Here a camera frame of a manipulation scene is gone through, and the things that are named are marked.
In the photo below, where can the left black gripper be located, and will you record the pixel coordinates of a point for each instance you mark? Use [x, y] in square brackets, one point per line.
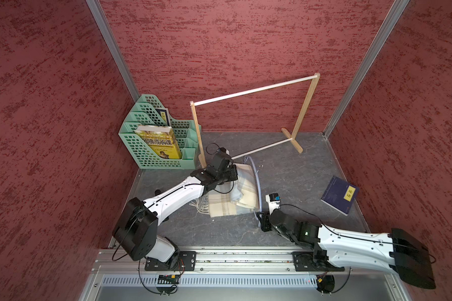
[232, 168]

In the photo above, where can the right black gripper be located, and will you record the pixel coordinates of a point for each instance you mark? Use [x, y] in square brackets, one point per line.
[264, 224]

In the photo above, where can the plaid blue beige scarf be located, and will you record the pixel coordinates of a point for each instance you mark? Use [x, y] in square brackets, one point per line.
[232, 198]

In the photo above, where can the light blue clothes hanger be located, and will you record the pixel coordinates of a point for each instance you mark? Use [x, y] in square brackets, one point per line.
[257, 180]

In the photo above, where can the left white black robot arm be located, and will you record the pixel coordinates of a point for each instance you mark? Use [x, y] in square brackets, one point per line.
[137, 227]

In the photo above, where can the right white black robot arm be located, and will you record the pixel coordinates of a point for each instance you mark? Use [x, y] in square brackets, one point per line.
[329, 249]

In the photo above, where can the dark blue book yellow label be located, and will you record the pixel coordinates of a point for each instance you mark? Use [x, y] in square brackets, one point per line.
[340, 195]

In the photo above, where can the wooden clothes rack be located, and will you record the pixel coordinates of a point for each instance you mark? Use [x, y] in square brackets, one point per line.
[279, 108]

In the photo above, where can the dark book in organizer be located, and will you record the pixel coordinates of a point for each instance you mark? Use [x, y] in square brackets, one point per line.
[165, 115]

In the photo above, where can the green plastic file organizer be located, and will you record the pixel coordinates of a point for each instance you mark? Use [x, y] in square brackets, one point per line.
[144, 113]

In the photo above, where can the left corner aluminium profile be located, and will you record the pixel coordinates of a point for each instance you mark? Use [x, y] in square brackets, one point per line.
[108, 36]

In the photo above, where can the corner aluminium profile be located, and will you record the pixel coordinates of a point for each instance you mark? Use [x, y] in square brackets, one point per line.
[394, 14]
[108, 36]

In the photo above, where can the right corner aluminium profile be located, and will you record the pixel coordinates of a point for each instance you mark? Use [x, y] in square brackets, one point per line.
[394, 14]

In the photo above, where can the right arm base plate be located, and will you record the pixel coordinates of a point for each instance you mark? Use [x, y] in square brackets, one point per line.
[314, 262]

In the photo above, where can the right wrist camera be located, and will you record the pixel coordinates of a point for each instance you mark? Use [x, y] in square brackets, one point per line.
[274, 202]

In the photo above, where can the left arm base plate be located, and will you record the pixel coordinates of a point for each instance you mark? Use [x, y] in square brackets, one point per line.
[182, 261]

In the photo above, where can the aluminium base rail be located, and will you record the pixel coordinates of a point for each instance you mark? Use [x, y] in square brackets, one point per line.
[269, 260]

